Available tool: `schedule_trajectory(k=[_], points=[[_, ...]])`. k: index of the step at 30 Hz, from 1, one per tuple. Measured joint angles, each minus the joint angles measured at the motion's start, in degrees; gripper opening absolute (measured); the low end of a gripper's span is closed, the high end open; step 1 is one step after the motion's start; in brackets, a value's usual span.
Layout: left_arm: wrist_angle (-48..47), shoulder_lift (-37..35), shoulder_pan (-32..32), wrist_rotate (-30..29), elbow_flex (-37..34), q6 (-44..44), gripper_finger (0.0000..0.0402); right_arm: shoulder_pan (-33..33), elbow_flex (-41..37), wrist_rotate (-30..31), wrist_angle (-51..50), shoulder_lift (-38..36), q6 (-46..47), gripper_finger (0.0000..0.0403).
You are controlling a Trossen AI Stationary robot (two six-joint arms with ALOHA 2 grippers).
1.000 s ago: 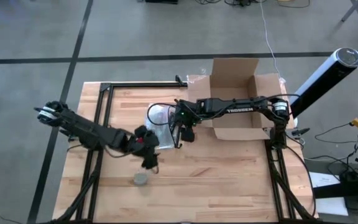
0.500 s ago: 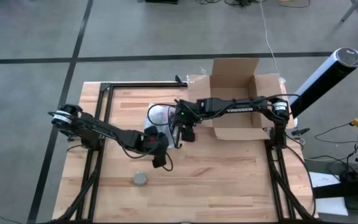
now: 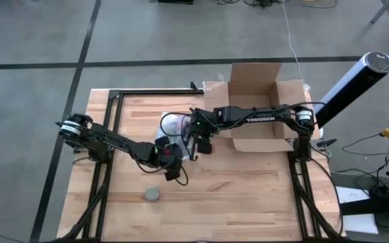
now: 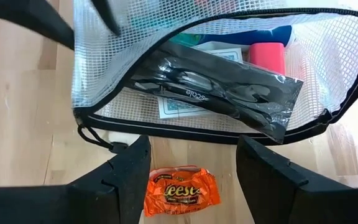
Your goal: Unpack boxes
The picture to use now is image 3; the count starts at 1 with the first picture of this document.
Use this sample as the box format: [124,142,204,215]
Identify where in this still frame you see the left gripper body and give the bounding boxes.
[153,136,184,182]

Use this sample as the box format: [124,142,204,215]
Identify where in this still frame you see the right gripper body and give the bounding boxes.
[189,107,222,155]

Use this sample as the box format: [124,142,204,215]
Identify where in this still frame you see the round printed foil-lid cup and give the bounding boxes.
[144,186,161,203]

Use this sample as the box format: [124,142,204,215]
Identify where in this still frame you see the taped brown cardboard box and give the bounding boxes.
[203,62,321,153]

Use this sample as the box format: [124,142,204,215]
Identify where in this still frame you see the black clamp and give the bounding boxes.
[315,138,338,149]

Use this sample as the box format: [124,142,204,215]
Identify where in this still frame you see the black floor device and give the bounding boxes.
[156,0,195,5]

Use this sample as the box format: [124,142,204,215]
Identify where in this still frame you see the black and white cylinder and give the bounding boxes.
[314,51,389,129]

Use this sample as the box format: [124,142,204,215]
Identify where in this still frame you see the white box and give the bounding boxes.
[335,186,380,235]

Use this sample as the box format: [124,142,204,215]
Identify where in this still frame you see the black metal beam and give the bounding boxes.
[338,191,389,217]

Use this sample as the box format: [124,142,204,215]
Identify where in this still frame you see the grey desk leg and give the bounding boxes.
[369,0,389,25]

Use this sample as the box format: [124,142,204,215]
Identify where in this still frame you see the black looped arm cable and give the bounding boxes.
[159,111,199,138]

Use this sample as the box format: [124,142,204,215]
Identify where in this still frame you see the small black mount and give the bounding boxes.
[189,81,205,94]

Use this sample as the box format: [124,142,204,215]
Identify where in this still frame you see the black aluminium rig frame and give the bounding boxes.
[81,88,321,243]

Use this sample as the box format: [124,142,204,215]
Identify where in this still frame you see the black cable bundle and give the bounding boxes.
[294,182,347,243]
[57,161,111,243]

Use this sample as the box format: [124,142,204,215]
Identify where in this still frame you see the white floor cable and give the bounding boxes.
[281,0,307,88]

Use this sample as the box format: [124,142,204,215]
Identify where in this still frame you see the thin black cable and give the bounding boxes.
[311,155,344,236]

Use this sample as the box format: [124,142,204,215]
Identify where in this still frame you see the black cable tangle with adapter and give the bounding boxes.
[329,124,389,203]

